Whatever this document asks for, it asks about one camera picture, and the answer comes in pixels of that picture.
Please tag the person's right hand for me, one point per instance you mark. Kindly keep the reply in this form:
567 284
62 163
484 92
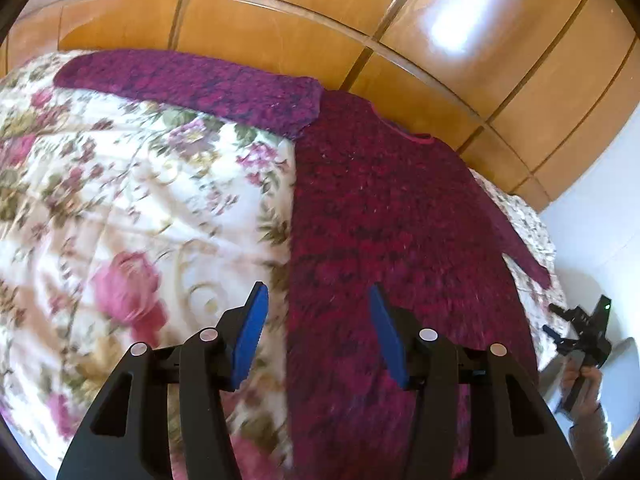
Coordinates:
594 385

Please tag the floral bedspread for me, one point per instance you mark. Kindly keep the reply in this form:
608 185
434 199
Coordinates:
125 185

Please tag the person's right forearm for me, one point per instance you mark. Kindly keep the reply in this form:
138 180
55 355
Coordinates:
590 435

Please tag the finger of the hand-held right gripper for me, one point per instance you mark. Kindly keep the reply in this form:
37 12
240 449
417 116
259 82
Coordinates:
556 340
560 311

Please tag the maroon knitted sweater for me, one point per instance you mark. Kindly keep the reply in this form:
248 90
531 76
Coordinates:
400 210

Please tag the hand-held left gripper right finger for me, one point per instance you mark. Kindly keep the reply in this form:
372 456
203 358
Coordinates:
387 332

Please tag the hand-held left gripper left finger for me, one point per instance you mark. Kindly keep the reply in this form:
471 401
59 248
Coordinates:
247 332

